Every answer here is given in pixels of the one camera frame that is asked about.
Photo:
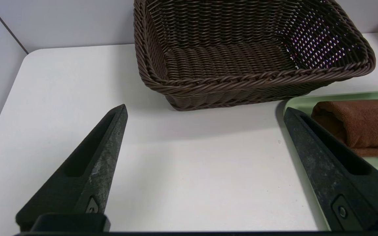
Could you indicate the brown folded towel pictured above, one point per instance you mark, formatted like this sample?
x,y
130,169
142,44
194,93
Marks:
x,y
369,124

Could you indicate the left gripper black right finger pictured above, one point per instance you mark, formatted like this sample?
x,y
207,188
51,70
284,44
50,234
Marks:
x,y
340,183

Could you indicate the dark brown wicker basket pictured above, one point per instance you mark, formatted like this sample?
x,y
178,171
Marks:
x,y
225,62

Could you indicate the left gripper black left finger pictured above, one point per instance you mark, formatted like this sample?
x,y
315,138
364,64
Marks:
x,y
87,173

